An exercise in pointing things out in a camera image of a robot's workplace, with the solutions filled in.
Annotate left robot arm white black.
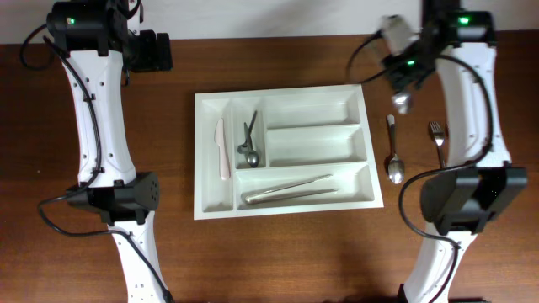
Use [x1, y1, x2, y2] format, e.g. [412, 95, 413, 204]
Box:
[45, 1, 173, 302]

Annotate pink plastic knife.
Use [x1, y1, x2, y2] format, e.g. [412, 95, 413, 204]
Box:
[214, 118, 231, 180]

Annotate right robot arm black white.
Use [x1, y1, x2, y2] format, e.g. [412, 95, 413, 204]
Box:
[380, 1, 528, 302]

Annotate small steel teaspoon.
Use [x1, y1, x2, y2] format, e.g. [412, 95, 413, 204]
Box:
[244, 124, 259, 167]
[237, 110, 258, 154]

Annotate steel spoon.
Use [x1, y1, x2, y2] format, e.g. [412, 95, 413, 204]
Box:
[392, 89, 413, 115]
[387, 114, 405, 184]

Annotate steel fork left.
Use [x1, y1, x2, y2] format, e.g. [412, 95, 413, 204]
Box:
[429, 121, 446, 168]

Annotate white plastic cutlery tray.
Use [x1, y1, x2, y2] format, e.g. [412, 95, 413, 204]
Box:
[194, 85, 383, 220]

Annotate steel serving tongs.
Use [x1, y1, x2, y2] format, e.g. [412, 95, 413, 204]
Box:
[242, 174, 337, 205]

